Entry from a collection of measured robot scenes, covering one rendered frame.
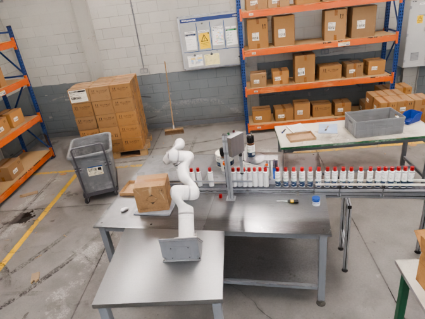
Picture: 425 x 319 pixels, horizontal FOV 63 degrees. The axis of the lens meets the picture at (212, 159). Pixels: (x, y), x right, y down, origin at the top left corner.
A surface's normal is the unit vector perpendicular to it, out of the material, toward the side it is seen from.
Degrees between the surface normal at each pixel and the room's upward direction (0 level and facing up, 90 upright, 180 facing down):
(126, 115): 89
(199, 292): 0
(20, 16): 90
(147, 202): 90
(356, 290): 0
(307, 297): 0
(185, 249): 90
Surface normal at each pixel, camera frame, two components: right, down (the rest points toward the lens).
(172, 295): -0.11, -0.89
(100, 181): 0.28, 0.45
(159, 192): 0.00, 0.44
